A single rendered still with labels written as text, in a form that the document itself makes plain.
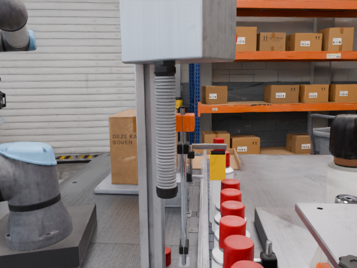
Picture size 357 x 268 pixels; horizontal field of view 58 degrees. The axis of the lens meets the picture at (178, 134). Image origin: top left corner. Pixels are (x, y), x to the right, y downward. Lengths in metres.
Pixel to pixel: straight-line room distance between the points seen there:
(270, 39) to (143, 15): 4.18
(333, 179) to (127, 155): 0.76
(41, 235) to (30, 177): 0.14
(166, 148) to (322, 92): 4.55
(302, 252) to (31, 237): 0.60
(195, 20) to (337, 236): 0.32
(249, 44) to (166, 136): 4.10
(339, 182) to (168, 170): 0.42
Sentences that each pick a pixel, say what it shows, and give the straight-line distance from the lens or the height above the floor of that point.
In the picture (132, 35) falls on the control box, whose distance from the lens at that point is 0.55.
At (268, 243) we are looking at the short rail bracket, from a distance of 0.67.
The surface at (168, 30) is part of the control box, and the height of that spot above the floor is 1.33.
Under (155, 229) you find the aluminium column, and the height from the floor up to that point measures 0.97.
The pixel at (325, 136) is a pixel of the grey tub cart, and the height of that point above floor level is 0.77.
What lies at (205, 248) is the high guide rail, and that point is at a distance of 0.61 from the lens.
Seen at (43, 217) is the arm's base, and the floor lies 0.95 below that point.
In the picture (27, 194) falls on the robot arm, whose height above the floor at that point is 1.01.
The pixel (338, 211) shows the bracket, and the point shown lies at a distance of 0.32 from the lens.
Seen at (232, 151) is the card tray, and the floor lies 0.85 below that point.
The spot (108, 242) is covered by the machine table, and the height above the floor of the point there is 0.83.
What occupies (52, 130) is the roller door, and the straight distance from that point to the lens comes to 5.18.
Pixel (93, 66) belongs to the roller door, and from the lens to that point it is 5.01.
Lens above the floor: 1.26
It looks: 10 degrees down
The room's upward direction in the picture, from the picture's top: 1 degrees counter-clockwise
